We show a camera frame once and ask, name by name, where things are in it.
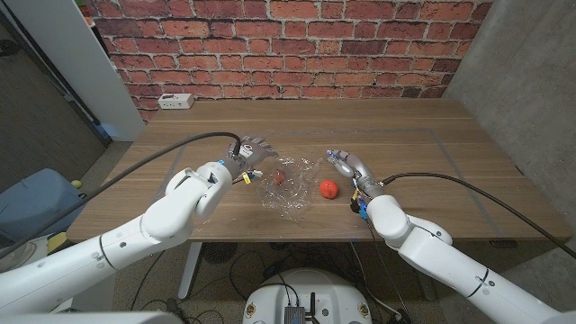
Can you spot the black ribbed round disc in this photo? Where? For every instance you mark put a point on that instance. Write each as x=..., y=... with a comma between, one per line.
x=220, y=253

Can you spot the blue bin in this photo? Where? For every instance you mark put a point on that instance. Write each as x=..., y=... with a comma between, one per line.
x=36, y=193

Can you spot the red toy ball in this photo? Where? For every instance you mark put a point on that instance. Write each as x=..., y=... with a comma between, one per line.
x=329, y=189

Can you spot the white power outlet box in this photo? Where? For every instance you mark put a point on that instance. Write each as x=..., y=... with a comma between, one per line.
x=175, y=101

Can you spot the yellow tennis ball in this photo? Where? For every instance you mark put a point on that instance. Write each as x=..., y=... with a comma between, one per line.
x=76, y=184

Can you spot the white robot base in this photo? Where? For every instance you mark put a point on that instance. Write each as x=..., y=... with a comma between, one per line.
x=333, y=297

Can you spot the white robot torso edge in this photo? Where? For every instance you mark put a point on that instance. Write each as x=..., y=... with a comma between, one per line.
x=90, y=318

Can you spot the grey table leg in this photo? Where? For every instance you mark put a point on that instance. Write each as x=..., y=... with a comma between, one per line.
x=427, y=290

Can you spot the black floor power adapter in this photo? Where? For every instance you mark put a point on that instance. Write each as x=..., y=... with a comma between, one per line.
x=400, y=316

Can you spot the red brick printed backdrop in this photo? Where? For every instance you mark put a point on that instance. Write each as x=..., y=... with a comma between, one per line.
x=315, y=45

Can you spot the clear plastic wrap sheet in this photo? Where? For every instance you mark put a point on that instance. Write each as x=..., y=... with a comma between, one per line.
x=297, y=189

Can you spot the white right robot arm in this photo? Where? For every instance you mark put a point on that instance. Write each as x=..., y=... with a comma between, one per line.
x=427, y=252

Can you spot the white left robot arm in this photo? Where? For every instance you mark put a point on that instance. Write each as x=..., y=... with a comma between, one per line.
x=166, y=220

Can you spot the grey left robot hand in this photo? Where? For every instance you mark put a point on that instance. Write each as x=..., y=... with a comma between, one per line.
x=252, y=153

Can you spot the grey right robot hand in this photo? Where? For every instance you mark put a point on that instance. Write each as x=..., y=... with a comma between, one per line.
x=355, y=166

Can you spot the white table leg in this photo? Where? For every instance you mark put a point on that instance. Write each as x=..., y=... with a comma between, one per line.
x=189, y=274

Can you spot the white pillar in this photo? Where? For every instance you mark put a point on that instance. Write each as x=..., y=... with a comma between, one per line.
x=67, y=54

